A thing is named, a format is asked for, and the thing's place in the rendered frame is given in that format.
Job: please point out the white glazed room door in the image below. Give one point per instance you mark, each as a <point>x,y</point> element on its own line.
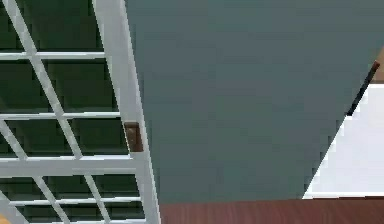
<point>128,83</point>

